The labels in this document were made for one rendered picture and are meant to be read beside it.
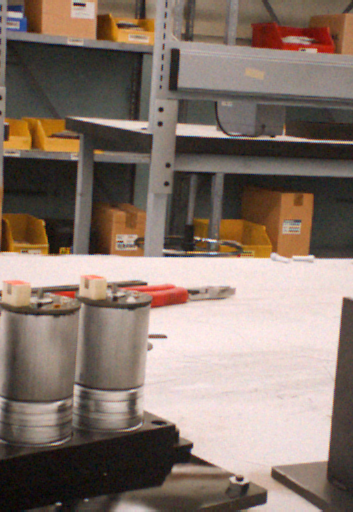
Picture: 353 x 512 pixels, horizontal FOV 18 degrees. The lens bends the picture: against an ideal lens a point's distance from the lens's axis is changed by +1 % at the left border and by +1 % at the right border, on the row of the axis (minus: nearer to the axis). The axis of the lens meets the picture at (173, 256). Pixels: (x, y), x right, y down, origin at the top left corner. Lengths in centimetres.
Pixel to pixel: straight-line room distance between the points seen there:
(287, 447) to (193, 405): 6
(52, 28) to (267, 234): 134
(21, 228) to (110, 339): 442
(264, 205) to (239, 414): 458
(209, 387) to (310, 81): 250
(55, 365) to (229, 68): 254
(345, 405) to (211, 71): 249
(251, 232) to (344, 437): 469
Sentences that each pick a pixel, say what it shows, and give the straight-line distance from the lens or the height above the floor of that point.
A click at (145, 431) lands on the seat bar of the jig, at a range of 36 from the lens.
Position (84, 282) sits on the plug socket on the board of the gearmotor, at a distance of 35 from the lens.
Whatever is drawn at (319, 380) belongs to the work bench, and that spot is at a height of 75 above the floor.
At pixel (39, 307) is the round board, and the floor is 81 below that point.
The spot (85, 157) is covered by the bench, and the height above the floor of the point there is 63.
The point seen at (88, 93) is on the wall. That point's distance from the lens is 496.
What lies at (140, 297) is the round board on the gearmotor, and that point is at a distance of 36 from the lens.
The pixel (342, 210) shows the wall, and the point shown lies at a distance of 556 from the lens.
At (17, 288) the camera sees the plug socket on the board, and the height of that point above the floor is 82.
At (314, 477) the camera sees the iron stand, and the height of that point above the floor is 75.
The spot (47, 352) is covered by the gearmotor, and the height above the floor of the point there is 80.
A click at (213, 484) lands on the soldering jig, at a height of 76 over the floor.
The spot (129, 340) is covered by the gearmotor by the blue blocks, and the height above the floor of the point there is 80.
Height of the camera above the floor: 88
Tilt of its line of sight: 9 degrees down
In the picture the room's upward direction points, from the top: 4 degrees clockwise
